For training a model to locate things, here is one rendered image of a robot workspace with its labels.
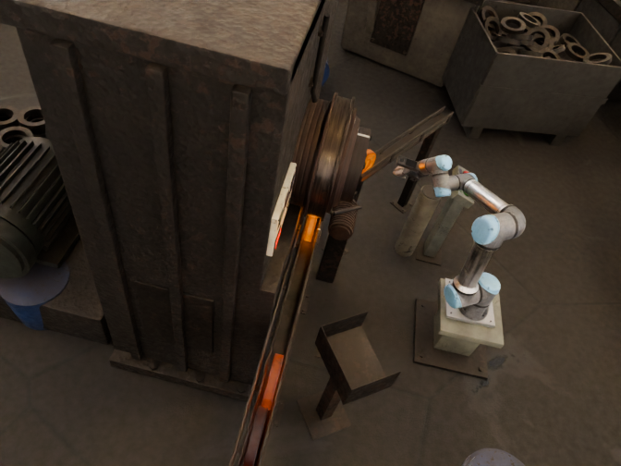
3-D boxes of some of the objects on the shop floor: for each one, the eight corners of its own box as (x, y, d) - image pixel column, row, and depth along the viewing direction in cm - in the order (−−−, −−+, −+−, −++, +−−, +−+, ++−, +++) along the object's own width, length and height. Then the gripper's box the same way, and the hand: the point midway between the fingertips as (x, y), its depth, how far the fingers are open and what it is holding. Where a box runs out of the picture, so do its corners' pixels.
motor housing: (312, 283, 285) (329, 222, 244) (319, 253, 299) (336, 191, 259) (334, 288, 285) (355, 228, 244) (340, 259, 299) (360, 197, 258)
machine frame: (104, 364, 236) (-30, -4, 103) (186, 205, 306) (169, -135, 173) (253, 404, 235) (312, 84, 102) (300, 236, 306) (372, -84, 173)
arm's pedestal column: (482, 315, 289) (502, 290, 269) (486, 379, 263) (509, 358, 243) (415, 300, 288) (430, 274, 269) (413, 362, 262) (430, 339, 243)
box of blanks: (455, 138, 395) (497, 48, 336) (432, 78, 447) (466, -9, 388) (572, 148, 411) (632, 65, 352) (537, 89, 463) (584, 7, 405)
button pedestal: (415, 263, 306) (452, 192, 260) (417, 234, 322) (453, 163, 275) (440, 269, 306) (482, 201, 259) (441, 239, 322) (480, 170, 275)
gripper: (428, 179, 246) (399, 185, 264) (433, 164, 248) (404, 170, 267) (416, 171, 242) (387, 177, 260) (421, 155, 245) (393, 162, 263)
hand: (394, 171), depth 261 cm, fingers closed
